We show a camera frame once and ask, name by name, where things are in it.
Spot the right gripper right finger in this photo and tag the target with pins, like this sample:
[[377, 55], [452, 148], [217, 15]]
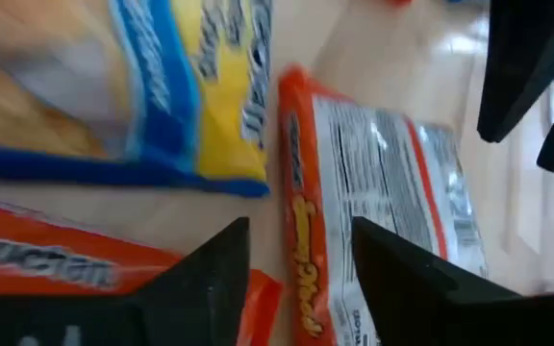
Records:
[[426, 312]]

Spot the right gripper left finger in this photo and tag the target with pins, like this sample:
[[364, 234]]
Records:
[[185, 307]]

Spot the orange Maruchan ramen pack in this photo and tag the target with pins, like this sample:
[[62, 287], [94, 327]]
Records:
[[354, 168], [65, 240]]

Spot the blue yellow Maruchan ramen pack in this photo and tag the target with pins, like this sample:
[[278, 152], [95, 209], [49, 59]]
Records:
[[161, 96]]

